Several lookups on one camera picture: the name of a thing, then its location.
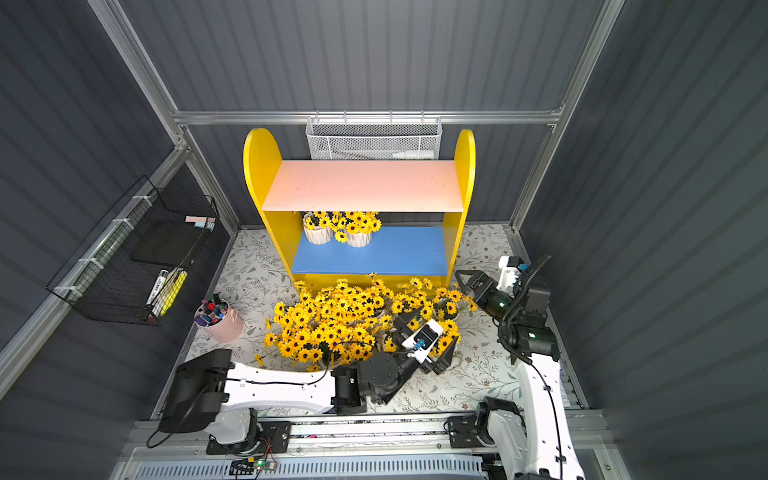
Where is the pink sticky note pad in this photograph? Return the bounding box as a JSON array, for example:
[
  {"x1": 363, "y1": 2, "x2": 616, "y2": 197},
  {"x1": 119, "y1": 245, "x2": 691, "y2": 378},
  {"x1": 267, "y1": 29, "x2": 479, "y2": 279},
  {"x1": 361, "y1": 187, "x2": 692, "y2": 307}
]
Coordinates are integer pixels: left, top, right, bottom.
[{"x1": 185, "y1": 216, "x2": 216, "y2": 230}]

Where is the pen holder with markers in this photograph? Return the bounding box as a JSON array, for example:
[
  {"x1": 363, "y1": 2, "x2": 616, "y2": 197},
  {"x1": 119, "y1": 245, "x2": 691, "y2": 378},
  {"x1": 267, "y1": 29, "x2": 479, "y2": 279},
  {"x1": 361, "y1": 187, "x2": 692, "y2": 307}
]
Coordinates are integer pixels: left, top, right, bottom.
[{"x1": 194, "y1": 293, "x2": 246, "y2": 344}]

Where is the white wire basket behind shelf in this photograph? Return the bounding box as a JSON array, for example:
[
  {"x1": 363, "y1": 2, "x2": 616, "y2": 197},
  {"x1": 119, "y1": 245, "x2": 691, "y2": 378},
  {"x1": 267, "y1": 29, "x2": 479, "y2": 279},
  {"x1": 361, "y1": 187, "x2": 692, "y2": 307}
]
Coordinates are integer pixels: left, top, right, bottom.
[{"x1": 305, "y1": 119, "x2": 443, "y2": 160}]

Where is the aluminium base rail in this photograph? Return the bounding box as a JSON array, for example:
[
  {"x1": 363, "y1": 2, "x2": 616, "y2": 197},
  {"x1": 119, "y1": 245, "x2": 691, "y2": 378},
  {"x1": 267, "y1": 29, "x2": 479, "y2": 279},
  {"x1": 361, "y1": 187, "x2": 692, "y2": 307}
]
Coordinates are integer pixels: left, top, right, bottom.
[{"x1": 119, "y1": 410, "x2": 607, "y2": 475}]

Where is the yellow book in basket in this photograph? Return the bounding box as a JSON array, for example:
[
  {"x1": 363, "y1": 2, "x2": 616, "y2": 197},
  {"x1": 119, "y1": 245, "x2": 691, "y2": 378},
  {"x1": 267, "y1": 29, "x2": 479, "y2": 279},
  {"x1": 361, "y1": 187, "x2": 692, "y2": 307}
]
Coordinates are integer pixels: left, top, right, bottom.
[{"x1": 144, "y1": 268, "x2": 188, "y2": 321}]

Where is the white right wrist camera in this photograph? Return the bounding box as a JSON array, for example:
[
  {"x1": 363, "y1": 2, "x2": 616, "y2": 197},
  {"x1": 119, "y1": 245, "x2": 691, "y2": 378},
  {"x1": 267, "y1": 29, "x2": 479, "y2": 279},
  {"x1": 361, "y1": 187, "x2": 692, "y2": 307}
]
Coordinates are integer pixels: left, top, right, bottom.
[{"x1": 497, "y1": 256, "x2": 529, "y2": 292}]

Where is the sunflower pot top shelf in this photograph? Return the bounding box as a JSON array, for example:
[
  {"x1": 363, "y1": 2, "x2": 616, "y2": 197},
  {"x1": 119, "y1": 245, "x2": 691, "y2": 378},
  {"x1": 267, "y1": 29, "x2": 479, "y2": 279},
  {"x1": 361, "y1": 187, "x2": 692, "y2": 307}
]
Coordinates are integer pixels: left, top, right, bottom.
[{"x1": 432, "y1": 288, "x2": 479, "y2": 320}]

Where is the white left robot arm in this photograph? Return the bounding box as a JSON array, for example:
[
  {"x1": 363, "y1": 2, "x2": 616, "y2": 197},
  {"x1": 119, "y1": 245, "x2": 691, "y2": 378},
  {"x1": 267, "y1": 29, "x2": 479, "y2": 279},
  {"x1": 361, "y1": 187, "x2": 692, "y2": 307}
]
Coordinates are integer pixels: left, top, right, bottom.
[{"x1": 158, "y1": 312, "x2": 458, "y2": 446}]

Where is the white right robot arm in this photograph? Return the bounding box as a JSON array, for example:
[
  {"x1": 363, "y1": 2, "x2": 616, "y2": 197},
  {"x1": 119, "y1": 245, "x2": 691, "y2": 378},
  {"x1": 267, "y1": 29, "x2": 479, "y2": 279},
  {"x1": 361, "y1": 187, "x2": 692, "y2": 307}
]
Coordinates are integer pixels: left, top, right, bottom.
[{"x1": 455, "y1": 254, "x2": 585, "y2": 479}]

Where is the yellow wooden shelf unit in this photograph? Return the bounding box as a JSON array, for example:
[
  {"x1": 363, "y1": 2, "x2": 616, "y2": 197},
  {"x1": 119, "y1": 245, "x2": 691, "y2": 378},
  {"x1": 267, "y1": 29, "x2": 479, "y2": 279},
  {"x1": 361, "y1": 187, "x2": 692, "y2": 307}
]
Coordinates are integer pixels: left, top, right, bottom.
[{"x1": 243, "y1": 128, "x2": 477, "y2": 290}]

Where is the black wire wall basket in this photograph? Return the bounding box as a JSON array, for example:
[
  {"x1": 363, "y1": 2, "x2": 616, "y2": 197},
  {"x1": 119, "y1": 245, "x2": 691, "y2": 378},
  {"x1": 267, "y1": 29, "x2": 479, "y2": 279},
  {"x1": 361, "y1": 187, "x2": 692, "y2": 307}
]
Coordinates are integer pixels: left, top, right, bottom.
[{"x1": 47, "y1": 178, "x2": 219, "y2": 326}]

